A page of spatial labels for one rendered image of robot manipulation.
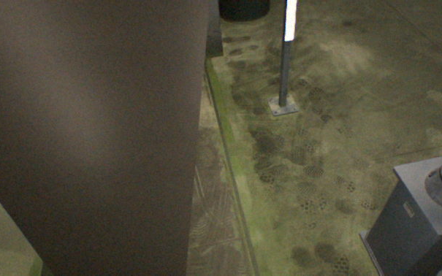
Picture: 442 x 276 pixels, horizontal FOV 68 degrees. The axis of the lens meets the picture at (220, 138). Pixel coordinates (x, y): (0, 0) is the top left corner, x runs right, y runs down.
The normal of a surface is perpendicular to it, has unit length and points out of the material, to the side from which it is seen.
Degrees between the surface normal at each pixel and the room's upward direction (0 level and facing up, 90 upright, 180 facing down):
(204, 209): 0
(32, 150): 91
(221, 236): 0
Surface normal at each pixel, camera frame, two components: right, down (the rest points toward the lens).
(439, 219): -0.09, -0.66
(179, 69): 0.18, 0.74
